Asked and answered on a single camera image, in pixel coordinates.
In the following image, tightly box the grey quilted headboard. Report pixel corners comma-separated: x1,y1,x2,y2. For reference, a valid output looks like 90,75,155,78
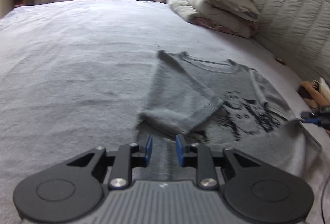
253,0,329,81

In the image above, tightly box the light grey bed sheet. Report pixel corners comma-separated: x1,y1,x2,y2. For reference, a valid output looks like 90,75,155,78
0,0,330,224

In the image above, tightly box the folded white floral quilt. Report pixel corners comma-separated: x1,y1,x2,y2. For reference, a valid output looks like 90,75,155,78
167,0,261,39

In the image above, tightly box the grey knitted cat sweater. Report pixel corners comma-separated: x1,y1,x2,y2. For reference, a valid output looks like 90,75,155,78
137,51,322,180

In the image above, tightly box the brown yellow small cloth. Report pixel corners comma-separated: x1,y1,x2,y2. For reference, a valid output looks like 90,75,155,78
274,58,287,66

